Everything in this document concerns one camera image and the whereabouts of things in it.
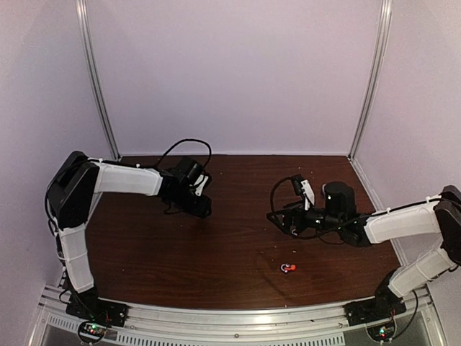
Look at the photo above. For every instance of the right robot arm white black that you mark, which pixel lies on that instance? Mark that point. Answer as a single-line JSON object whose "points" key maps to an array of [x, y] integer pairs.
{"points": [[439, 214]]}

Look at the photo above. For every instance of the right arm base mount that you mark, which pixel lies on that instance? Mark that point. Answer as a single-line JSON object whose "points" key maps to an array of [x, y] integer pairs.
{"points": [[378, 313]]}

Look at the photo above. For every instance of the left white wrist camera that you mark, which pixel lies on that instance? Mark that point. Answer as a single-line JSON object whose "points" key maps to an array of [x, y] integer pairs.
{"points": [[201, 184]]}

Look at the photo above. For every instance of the left aluminium frame post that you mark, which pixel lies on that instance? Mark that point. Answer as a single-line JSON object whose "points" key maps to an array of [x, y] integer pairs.
{"points": [[95, 83]]}

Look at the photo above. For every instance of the front aluminium rail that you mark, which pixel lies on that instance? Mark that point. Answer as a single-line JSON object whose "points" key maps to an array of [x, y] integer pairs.
{"points": [[317, 325]]}

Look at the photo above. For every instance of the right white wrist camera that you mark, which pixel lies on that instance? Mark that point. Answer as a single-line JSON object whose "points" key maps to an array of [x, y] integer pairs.
{"points": [[303, 189]]}

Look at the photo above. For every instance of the aluminium frame post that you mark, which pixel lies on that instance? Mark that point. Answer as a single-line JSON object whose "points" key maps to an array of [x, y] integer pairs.
{"points": [[381, 43], [95, 83]]}

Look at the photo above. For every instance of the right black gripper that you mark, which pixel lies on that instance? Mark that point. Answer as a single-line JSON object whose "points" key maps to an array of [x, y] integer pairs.
{"points": [[296, 211]]}

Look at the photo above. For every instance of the purple earbud with red hook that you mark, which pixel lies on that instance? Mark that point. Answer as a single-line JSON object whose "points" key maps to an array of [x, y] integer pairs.
{"points": [[286, 268]]}

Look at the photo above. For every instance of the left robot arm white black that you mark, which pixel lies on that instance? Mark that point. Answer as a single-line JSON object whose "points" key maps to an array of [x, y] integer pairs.
{"points": [[71, 192]]}

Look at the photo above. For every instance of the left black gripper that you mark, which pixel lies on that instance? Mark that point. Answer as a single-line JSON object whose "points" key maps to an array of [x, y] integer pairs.
{"points": [[201, 210]]}

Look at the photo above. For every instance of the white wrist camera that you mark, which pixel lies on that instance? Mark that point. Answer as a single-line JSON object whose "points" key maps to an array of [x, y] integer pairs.
{"points": [[303, 189], [201, 184]]}

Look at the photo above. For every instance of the right aluminium frame post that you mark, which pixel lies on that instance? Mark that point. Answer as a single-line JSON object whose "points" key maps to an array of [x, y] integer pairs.
{"points": [[381, 43]]}

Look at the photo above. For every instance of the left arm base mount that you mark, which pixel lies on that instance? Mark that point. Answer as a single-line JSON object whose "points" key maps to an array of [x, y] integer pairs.
{"points": [[97, 315]]}

